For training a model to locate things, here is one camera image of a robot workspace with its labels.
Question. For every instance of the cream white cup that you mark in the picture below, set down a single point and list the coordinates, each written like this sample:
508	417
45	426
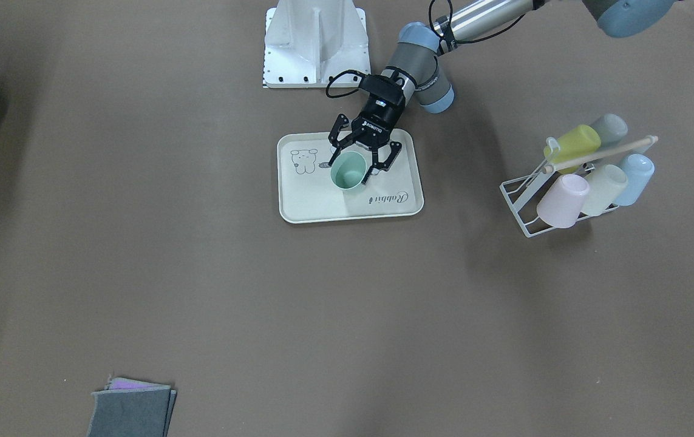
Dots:
605	184

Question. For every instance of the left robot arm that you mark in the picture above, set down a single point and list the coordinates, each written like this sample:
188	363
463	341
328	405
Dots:
414	70

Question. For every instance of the yellow cup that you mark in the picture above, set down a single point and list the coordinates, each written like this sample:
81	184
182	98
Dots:
578	142

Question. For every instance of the purple cloth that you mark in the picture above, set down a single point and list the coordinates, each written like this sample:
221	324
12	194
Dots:
126	384

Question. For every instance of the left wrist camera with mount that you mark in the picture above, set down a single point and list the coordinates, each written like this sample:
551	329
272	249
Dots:
384	90

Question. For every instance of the light blue cup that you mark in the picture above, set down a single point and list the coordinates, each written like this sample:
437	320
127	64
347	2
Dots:
639	170

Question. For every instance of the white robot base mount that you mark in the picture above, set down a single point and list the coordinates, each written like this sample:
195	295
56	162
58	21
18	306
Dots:
308	43

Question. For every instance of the white wire cup rack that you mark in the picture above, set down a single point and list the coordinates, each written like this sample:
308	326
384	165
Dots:
523	194

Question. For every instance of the pink cup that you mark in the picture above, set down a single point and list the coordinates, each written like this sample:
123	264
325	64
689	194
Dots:
562	204

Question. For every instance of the grey cup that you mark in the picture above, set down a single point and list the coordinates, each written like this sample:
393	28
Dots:
611	129

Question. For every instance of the green cup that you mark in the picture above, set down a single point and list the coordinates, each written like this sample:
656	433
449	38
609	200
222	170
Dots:
348	170

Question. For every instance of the cream rabbit print tray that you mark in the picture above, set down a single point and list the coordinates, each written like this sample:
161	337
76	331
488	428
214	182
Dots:
308	194

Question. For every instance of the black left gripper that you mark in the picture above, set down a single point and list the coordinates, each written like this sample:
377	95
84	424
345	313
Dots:
376	122

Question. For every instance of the grey folded cloth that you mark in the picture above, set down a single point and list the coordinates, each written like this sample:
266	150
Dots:
132	412

